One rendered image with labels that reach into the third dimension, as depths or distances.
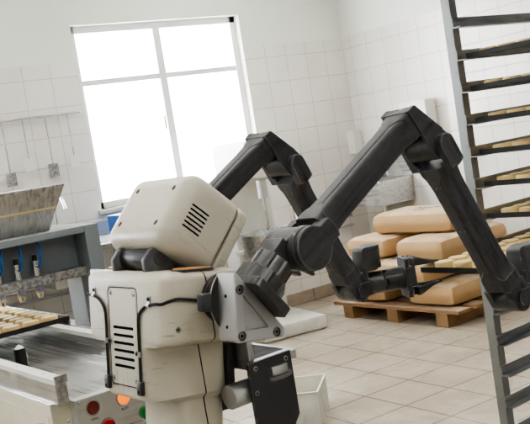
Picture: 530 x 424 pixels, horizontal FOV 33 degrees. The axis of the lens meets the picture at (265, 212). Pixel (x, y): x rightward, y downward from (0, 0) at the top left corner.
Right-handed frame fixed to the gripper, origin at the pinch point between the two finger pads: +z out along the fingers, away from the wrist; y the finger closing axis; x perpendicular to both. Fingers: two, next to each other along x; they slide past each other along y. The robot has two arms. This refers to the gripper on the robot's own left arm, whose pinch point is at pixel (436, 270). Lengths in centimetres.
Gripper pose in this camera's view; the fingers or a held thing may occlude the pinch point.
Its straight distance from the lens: 236.1
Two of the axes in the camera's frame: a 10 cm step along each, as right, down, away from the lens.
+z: 9.7, -1.7, 1.4
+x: -1.5, -0.5, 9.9
